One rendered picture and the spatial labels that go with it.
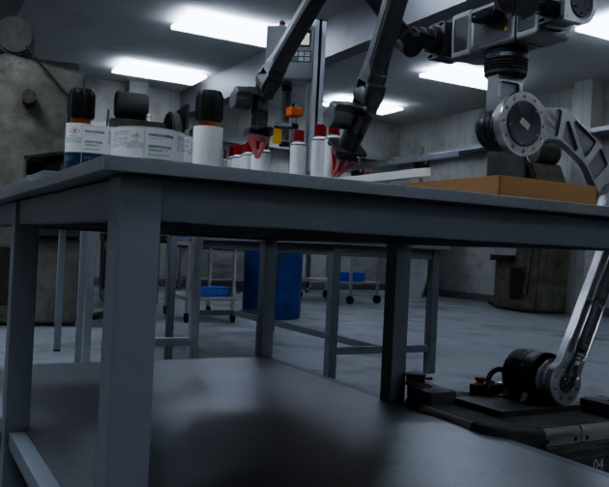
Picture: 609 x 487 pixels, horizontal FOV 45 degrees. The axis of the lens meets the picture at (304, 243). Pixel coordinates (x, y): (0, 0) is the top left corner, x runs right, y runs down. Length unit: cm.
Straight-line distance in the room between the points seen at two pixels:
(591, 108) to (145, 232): 991
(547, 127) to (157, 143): 120
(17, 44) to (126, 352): 550
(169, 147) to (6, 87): 436
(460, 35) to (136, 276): 176
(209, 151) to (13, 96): 423
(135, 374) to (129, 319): 8
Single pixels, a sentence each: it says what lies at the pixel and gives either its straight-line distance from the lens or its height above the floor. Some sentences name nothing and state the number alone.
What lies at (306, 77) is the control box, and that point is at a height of 130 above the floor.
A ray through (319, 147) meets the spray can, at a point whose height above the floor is 101.
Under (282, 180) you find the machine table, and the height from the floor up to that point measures 82.
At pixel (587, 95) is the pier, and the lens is 1084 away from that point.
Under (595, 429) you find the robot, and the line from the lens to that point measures 239.
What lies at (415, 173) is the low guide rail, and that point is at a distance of 172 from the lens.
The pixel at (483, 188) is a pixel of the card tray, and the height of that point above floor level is 85.
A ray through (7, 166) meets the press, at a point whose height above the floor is 125.
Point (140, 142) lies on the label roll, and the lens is 202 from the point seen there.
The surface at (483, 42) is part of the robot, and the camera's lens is 248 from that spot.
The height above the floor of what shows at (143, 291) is 65.
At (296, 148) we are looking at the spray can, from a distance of 227.
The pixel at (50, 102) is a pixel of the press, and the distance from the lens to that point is 631.
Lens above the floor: 72
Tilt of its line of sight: level
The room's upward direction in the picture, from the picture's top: 3 degrees clockwise
